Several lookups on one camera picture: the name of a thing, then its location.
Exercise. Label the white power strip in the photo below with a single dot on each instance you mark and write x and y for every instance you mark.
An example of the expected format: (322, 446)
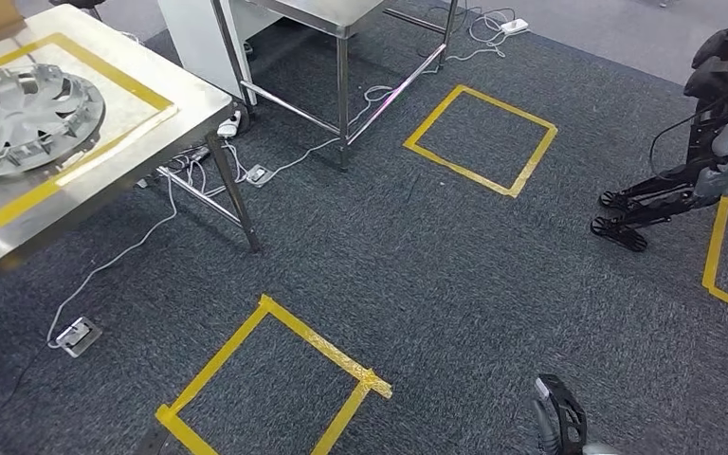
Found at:
(229, 124)
(515, 26)

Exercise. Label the black silver humanoid robot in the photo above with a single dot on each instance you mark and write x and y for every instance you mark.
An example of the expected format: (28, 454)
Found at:
(709, 63)

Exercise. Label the white cabinet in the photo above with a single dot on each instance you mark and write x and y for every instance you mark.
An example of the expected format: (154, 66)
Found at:
(194, 38)

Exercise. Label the silver floor socket box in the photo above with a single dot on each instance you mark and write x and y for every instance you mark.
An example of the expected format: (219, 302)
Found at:
(258, 176)
(78, 337)

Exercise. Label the steel workbench table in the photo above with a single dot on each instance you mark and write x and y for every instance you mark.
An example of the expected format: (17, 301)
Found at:
(169, 81)

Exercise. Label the silver wheel cover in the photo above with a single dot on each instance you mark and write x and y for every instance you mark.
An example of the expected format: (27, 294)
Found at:
(18, 119)

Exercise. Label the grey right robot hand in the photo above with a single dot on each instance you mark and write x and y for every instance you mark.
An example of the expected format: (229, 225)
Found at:
(545, 430)

